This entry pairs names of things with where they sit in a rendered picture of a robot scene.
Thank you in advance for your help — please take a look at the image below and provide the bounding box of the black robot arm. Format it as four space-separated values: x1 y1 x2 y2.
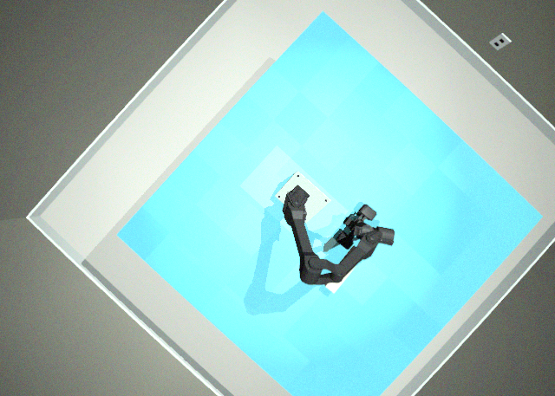
282 185 395 286

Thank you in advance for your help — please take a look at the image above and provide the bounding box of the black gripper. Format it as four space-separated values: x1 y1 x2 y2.
336 204 377 250

